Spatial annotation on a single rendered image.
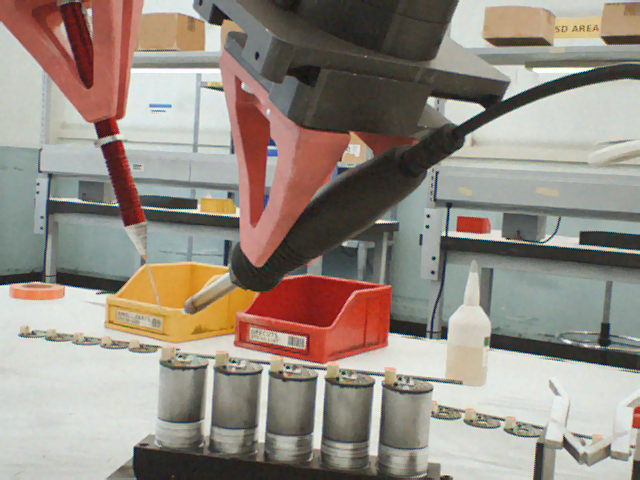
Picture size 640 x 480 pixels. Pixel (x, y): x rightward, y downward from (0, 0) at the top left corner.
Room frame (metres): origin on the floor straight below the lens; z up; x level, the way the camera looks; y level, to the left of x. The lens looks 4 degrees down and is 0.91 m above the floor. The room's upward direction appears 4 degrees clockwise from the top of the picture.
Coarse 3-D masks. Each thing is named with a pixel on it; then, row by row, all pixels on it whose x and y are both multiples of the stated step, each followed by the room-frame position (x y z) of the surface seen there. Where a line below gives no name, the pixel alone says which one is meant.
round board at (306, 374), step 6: (288, 366) 0.41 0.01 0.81; (270, 372) 0.40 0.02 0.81; (276, 372) 0.40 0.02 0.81; (282, 372) 0.40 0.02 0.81; (300, 372) 0.41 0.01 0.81; (306, 372) 0.41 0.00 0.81; (312, 372) 0.41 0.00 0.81; (282, 378) 0.40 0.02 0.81; (288, 378) 0.40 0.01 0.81; (294, 378) 0.40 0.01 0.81; (300, 378) 0.40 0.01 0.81; (306, 378) 0.40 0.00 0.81; (312, 378) 0.40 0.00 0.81
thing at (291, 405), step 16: (272, 384) 0.40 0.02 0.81; (288, 384) 0.40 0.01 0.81; (304, 384) 0.40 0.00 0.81; (272, 400) 0.40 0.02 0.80; (288, 400) 0.40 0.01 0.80; (304, 400) 0.40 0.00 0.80; (272, 416) 0.40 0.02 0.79; (288, 416) 0.40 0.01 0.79; (304, 416) 0.40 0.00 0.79; (272, 432) 0.40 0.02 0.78; (288, 432) 0.40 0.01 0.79; (304, 432) 0.40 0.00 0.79; (272, 448) 0.40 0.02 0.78; (288, 448) 0.40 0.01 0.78; (304, 448) 0.40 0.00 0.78
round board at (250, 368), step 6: (234, 360) 0.42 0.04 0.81; (216, 366) 0.41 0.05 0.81; (222, 366) 0.41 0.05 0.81; (228, 366) 0.41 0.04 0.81; (246, 366) 0.41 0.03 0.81; (252, 366) 0.41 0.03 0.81; (258, 366) 0.42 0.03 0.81; (222, 372) 0.40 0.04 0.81; (228, 372) 0.40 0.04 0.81; (234, 372) 0.40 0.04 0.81; (240, 372) 0.40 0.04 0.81; (246, 372) 0.40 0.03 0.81; (252, 372) 0.40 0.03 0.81; (258, 372) 0.41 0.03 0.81
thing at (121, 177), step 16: (64, 16) 0.41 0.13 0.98; (80, 16) 0.41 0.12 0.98; (80, 32) 0.41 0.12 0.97; (80, 48) 0.41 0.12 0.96; (80, 64) 0.41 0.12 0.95; (96, 128) 0.41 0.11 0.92; (112, 128) 0.41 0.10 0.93; (96, 144) 0.41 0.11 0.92; (112, 144) 0.41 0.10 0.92; (112, 160) 0.41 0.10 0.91; (128, 160) 0.41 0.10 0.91; (112, 176) 0.41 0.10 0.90; (128, 176) 0.41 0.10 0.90; (128, 192) 0.41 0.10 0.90; (128, 208) 0.41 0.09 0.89; (128, 224) 0.41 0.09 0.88
